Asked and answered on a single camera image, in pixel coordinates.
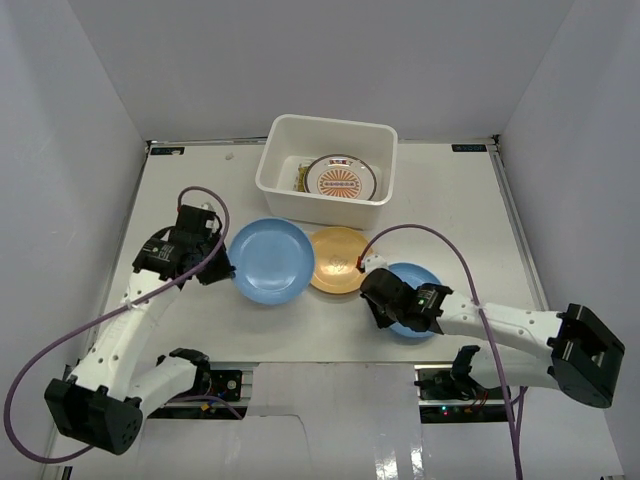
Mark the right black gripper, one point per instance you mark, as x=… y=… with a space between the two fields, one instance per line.
x=381 y=321

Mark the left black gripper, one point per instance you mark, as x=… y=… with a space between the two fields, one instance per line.
x=216 y=265

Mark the blue plastic plate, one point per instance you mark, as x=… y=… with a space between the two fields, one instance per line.
x=414 y=275
x=274 y=261

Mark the yellow plastic plate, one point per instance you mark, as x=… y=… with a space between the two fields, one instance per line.
x=336 y=251

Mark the round woven bamboo tray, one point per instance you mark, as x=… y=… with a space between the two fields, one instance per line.
x=299 y=180

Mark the white plate orange sunburst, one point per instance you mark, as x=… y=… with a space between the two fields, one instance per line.
x=340 y=176

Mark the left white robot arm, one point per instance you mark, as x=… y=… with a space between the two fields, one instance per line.
x=102 y=403

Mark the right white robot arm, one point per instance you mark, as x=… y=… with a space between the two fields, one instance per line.
x=572 y=351

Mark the white plastic bin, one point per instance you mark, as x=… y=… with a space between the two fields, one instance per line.
x=294 y=139

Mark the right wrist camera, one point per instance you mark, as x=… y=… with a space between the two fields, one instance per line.
x=371 y=262

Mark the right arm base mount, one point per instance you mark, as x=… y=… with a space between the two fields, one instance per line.
x=447 y=394

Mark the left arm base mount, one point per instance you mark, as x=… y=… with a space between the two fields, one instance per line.
x=224 y=384

